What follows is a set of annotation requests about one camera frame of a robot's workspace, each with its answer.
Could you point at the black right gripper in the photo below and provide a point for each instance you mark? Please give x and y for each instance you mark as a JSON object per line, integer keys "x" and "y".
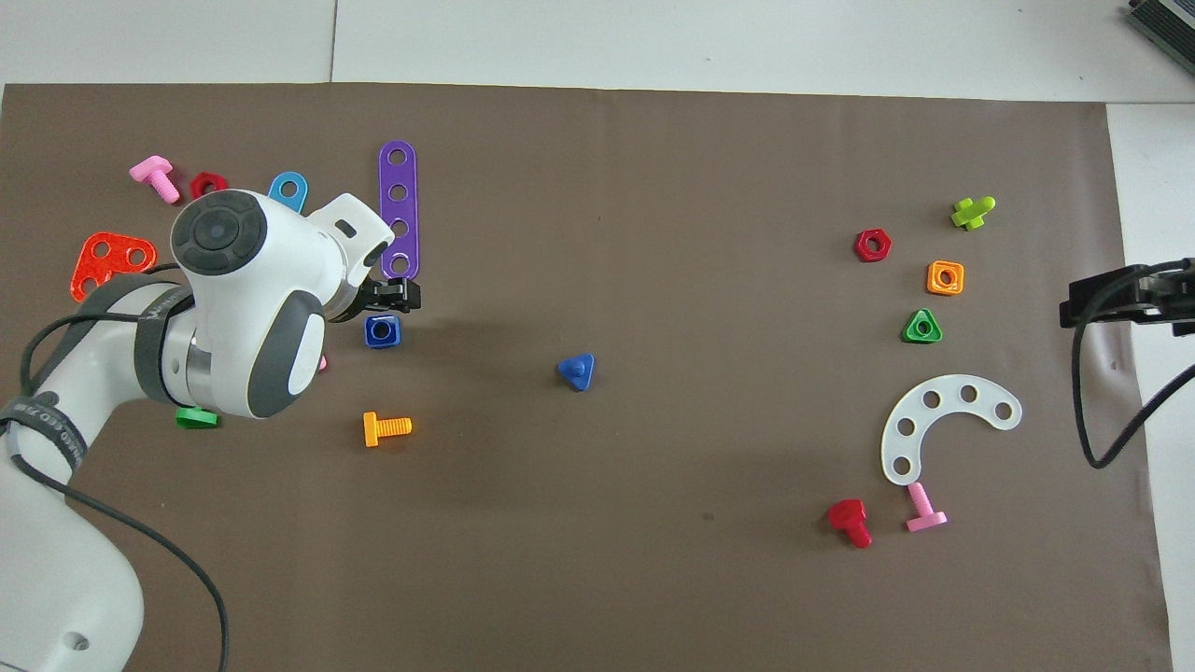
{"x": 1174, "y": 299}

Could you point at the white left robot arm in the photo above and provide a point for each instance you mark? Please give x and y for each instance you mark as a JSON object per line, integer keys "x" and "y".
{"x": 252, "y": 308}

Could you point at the white curved perforated plate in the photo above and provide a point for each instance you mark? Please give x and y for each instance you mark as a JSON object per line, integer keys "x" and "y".
{"x": 950, "y": 394}

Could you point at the orange square plastic nut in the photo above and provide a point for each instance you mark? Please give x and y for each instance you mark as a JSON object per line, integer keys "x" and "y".
{"x": 932, "y": 287}

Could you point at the pink plastic screw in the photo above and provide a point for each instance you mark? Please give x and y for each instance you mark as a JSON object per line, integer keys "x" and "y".
{"x": 157, "y": 175}
{"x": 924, "y": 513}

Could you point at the orange heart-shaped perforated plate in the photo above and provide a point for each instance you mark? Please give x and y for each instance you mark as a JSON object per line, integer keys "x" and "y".
{"x": 117, "y": 266}

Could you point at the blue square plastic nut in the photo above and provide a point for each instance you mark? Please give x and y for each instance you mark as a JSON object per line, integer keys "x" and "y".
{"x": 372, "y": 341}

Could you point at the brown table mat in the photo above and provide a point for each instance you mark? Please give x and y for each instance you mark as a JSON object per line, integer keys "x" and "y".
{"x": 607, "y": 513}

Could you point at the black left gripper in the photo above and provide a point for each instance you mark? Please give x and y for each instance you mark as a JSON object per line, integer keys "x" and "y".
{"x": 373, "y": 299}

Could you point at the red hexagonal plastic nut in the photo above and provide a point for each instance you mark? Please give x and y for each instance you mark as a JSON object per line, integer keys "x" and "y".
{"x": 860, "y": 252}
{"x": 197, "y": 187}

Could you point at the blue triangular-head plastic screw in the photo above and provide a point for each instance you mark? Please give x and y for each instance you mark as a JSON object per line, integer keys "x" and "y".
{"x": 574, "y": 371}

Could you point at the green triangular plastic nut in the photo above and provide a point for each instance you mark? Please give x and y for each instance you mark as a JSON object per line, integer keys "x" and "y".
{"x": 910, "y": 336}

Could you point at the blue two-hole plastic bar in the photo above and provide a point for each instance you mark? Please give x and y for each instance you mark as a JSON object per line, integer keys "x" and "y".
{"x": 276, "y": 191}

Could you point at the green plastic screw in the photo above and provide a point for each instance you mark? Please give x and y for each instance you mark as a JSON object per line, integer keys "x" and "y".
{"x": 196, "y": 418}

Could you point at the grey ribbed metal device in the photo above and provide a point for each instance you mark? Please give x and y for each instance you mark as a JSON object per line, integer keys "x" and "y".
{"x": 1167, "y": 23}

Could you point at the purple four-hole plastic bar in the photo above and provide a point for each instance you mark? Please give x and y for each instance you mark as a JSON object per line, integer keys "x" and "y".
{"x": 399, "y": 210}

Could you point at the red plastic screw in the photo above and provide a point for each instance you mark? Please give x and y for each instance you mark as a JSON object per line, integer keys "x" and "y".
{"x": 848, "y": 518}

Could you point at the orange-yellow plastic screw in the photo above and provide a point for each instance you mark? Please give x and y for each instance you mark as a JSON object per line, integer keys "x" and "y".
{"x": 387, "y": 428}

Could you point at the lime cross-head plastic screw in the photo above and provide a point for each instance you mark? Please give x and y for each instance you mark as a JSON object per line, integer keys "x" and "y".
{"x": 971, "y": 215}

